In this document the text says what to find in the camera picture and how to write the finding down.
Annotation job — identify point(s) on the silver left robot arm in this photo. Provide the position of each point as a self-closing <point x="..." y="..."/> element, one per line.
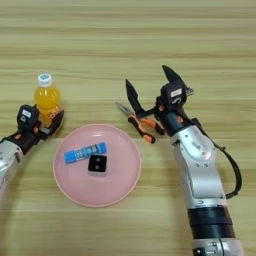
<point x="8" y="160"/>

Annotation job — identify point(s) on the pink round plate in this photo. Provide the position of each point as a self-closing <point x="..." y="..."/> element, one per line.
<point x="100" y="190"/>

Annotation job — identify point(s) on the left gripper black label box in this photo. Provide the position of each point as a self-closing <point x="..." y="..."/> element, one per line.
<point x="27" y="117"/>

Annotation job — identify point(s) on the blue glue stick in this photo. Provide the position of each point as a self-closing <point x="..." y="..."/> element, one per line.
<point x="83" y="152"/>

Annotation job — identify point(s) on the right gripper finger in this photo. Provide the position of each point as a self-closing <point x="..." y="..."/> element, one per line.
<point x="171" y="76"/>
<point x="134" y="96"/>

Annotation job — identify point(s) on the orange juice bottle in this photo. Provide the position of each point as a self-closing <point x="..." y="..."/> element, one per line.
<point x="47" y="98"/>

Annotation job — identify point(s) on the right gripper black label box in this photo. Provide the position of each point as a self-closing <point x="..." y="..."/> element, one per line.
<point x="173" y="95"/>

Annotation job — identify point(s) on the small black square cube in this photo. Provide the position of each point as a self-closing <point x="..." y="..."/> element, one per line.
<point x="97" y="164"/>

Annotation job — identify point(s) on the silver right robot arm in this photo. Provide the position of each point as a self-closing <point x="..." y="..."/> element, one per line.
<point x="200" y="173"/>

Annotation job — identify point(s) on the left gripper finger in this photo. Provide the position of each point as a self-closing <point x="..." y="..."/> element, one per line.
<point x="57" y="121"/>

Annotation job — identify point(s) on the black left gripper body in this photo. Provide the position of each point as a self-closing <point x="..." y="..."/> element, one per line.
<point x="28" y="138"/>

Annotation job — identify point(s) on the orange black pliers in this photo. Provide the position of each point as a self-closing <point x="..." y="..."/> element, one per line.
<point x="146" y="135"/>

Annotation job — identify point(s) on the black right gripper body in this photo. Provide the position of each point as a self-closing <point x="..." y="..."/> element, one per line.
<point x="173" y="123"/>

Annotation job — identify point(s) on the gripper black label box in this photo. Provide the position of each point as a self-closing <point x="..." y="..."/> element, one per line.
<point x="173" y="95"/>
<point x="27" y="117"/>

